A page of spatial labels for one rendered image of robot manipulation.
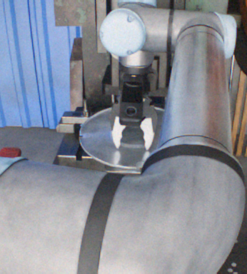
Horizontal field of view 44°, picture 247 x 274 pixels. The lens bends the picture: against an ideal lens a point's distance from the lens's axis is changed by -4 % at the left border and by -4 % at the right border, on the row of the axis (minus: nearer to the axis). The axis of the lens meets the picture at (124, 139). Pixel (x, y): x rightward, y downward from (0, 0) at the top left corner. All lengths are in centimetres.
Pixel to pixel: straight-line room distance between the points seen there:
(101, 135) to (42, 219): 62
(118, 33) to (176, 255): 38
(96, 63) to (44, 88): 118
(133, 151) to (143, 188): 54
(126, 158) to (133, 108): 16
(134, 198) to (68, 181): 5
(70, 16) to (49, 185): 57
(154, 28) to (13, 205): 38
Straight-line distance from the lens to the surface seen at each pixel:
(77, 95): 121
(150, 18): 52
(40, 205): 22
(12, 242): 22
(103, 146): 78
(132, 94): 64
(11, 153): 85
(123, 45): 51
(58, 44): 212
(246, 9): 106
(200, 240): 22
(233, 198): 25
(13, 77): 231
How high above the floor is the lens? 123
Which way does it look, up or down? 33 degrees down
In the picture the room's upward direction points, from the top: straight up
